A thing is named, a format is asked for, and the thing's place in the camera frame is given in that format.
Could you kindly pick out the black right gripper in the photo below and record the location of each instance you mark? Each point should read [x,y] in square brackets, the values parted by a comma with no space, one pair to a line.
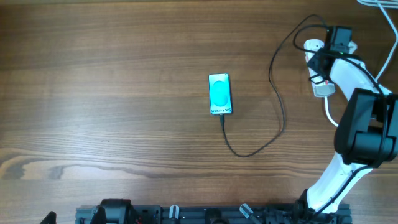
[321,62]

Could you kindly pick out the teal screen Galaxy smartphone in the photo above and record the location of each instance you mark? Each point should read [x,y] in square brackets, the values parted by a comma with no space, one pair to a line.
[220,94]

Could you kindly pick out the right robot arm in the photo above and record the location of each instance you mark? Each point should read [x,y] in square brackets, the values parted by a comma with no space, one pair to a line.
[366,135]

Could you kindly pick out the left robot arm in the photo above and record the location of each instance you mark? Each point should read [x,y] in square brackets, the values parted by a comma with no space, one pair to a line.
[119,211]

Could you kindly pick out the white power strip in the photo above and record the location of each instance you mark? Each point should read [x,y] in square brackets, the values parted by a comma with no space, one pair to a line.
[321,88]

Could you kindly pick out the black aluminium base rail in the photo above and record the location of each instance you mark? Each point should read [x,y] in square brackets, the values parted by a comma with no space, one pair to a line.
[281,213]

